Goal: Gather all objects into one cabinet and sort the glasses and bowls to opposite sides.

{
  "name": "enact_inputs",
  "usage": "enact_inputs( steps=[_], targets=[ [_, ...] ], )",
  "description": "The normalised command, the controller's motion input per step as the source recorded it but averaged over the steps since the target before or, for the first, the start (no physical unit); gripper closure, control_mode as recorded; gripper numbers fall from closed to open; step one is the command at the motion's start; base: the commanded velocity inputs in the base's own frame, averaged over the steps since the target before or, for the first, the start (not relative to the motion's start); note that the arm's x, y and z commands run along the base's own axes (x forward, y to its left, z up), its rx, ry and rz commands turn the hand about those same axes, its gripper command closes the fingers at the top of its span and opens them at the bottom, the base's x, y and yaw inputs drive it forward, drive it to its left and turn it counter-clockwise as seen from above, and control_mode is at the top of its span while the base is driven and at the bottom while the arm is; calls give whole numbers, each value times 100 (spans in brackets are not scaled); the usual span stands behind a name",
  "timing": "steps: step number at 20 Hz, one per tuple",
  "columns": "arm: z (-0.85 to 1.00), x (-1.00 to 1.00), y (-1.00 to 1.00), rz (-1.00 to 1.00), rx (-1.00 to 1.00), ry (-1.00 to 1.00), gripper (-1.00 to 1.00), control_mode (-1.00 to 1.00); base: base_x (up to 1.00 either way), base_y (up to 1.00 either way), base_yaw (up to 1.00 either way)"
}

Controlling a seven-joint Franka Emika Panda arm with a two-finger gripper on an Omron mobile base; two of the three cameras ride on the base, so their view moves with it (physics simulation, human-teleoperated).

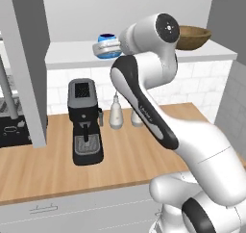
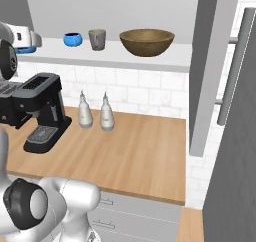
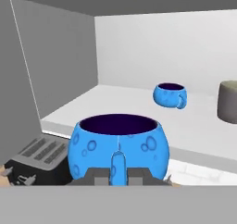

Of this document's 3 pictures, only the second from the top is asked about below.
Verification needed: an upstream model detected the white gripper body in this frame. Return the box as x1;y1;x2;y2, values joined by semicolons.
29;29;43;50

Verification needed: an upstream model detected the dark grey cabinet door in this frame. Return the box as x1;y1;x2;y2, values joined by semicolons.
202;25;256;242

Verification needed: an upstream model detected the small blue bowl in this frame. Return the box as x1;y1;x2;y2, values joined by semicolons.
63;32;84;48
14;46;37;55

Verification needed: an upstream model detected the grey cup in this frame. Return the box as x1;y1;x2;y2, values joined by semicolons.
87;28;107;52

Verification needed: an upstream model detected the black coffee machine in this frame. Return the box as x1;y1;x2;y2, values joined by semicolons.
12;72;73;155

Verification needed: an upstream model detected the white grey bottle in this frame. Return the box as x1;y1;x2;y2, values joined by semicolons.
77;89;95;130
99;91;116;132

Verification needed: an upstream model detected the brown wooden bowl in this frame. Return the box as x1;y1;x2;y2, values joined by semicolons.
118;28;176;58

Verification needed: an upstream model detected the grey drawer front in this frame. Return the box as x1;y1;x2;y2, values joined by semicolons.
87;208;182;242
95;190;184;224

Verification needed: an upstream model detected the grey wall cabinet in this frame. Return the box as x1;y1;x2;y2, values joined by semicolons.
0;0;203;74

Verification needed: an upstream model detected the grey drawer handle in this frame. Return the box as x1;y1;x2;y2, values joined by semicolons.
92;220;117;230
99;198;115;207

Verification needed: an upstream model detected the long grey door handle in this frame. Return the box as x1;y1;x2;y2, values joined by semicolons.
214;6;256;127

